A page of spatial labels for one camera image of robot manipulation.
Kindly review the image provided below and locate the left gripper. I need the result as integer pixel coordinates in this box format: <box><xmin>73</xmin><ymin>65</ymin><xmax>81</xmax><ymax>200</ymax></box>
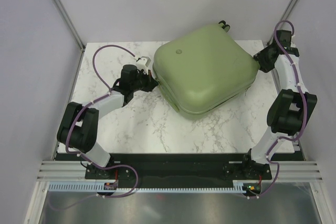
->
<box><xmin>130</xmin><ymin>69</ymin><xmax>157</xmax><ymax>92</ymax></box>

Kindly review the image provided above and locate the green suitcase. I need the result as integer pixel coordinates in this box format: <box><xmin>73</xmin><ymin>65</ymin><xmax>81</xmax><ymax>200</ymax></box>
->
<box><xmin>152</xmin><ymin>23</ymin><xmax>260</xmax><ymax>116</ymax></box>

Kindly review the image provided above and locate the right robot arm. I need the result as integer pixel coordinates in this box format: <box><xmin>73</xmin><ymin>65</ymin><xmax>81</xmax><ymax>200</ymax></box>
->
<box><xmin>240</xmin><ymin>30</ymin><xmax>318</xmax><ymax>179</ymax></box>

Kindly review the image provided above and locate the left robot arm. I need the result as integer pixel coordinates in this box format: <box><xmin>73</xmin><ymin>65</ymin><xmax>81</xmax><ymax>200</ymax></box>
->
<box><xmin>57</xmin><ymin>65</ymin><xmax>159</xmax><ymax>179</ymax></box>

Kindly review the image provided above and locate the green suitcase wheel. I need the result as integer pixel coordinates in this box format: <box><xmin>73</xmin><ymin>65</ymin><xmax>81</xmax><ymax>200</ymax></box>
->
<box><xmin>218</xmin><ymin>20</ymin><xmax>230</xmax><ymax>32</ymax></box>

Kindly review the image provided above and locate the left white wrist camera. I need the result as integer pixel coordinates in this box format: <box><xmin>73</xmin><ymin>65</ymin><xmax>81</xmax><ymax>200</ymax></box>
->
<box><xmin>135</xmin><ymin>56</ymin><xmax>151</xmax><ymax>75</ymax></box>

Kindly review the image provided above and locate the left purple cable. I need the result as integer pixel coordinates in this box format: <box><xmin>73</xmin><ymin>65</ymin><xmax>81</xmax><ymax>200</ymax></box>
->
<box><xmin>65</xmin><ymin>45</ymin><xmax>139</xmax><ymax>200</ymax></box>

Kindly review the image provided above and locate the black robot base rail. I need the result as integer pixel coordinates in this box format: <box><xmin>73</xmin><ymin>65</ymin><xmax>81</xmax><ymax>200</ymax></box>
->
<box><xmin>85</xmin><ymin>154</ymin><xmax>272</xmax><ymax>189</ymax></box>

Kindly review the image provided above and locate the left aluminium frame post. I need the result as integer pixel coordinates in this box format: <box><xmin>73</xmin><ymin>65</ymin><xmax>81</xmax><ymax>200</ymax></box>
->
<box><xmin>52</xmin><ymin>0</ymin><xmax>86</xmax><ymax>52</ymax></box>

